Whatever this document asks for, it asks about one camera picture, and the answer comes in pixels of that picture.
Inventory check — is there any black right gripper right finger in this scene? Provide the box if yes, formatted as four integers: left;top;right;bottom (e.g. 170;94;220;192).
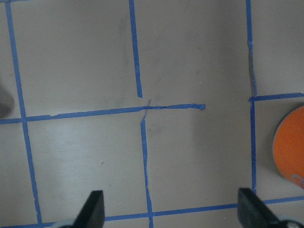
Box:
237;188;285;228

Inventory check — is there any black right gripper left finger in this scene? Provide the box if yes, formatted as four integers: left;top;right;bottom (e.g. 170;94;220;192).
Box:
72;190;105;228

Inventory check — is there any orange cylindrical bin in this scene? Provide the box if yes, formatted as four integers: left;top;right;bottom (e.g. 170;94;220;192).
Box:
272;106;304;189

